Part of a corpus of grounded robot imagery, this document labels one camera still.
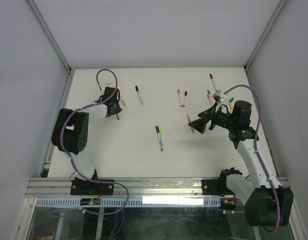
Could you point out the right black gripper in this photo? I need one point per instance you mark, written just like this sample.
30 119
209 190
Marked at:
199 124

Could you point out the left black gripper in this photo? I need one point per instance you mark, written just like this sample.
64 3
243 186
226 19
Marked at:
118 109

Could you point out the yellow marker pen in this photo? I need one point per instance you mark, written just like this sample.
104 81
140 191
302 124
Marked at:
123 102

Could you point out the brown cap marker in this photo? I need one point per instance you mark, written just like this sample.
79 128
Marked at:
159 138

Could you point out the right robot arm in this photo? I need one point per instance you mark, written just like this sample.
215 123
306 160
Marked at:
266 202

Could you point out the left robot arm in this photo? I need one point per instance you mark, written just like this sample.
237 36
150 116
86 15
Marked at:
70 133

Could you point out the pink cap marker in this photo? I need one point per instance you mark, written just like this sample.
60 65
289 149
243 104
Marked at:
209 99

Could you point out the black cap marker left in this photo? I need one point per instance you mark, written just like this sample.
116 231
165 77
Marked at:
139 96

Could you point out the small black cap marker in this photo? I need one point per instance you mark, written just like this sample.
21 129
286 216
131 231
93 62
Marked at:
184 99

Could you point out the purple cap marker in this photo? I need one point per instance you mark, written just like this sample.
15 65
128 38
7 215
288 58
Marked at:
179 97

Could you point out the light green cap marker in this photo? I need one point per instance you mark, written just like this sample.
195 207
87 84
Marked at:
161 136

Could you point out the dark red cap marker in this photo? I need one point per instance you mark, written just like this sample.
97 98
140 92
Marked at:
213 82

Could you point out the controller board with LEDs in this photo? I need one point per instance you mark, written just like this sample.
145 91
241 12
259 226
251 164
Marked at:
90 201

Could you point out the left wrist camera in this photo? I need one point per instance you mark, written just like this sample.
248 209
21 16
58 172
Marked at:
103 86

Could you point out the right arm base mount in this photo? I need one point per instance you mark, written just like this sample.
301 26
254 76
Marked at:
218 186

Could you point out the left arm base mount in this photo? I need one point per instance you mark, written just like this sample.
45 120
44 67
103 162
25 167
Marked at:
82 187

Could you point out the aluminium front rail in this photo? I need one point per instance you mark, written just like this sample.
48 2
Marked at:
175 186

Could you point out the slotted cable duct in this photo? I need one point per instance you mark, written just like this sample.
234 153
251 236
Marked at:
153 201

